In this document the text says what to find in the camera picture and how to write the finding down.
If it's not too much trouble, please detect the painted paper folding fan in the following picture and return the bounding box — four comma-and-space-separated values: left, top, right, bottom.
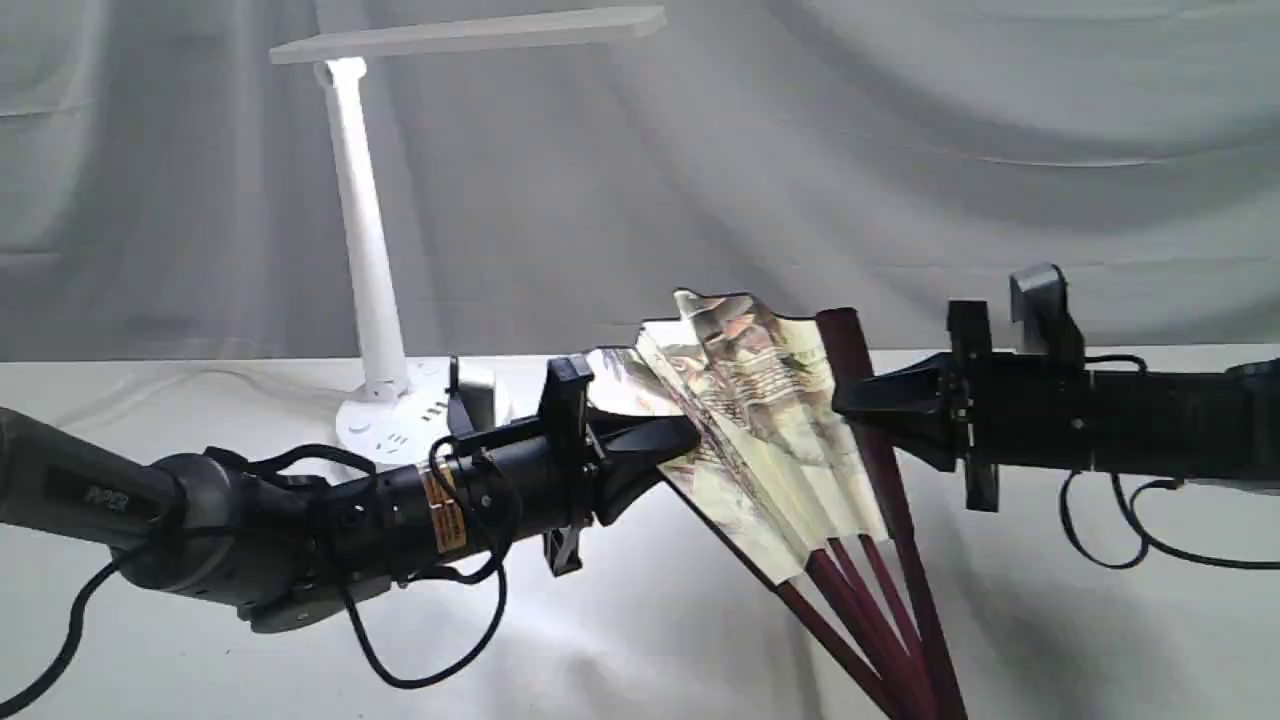
588, 290, 968, 719

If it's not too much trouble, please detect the white desk lamp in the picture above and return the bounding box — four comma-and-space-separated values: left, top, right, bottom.
269, 5, 666, 468

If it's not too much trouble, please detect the grey fabric backdrop curtain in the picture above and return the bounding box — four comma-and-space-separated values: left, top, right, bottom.
1, 1, 1279, 363

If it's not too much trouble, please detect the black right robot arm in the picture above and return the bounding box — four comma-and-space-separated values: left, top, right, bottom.
818, 299, 1277, 512

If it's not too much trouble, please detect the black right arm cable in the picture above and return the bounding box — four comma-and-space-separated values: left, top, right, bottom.
1059, 352, 1280, 573

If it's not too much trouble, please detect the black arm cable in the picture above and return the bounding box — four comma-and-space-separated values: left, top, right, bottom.
1059, 352, 1280, 573
0, 432, 524, 714

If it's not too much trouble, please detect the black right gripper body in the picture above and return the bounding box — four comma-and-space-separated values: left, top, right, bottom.
947, 300, 1089, 512

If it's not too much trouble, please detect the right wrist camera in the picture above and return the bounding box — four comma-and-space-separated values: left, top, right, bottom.
1009, 263, 1085, 366

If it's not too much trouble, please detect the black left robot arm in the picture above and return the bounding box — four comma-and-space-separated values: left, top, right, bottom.
3, 355, 700, 634

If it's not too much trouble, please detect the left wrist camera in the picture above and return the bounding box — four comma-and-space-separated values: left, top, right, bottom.
445, 356, 499, 436

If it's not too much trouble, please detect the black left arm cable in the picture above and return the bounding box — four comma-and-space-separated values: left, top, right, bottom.
0, 432, 524, 714

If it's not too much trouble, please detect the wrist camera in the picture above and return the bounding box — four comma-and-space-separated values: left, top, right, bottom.
1009, 263, 1085, 366
445, 356, 499, 436

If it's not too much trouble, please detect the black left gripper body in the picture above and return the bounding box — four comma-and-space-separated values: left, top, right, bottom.
380, 355, 603, 579

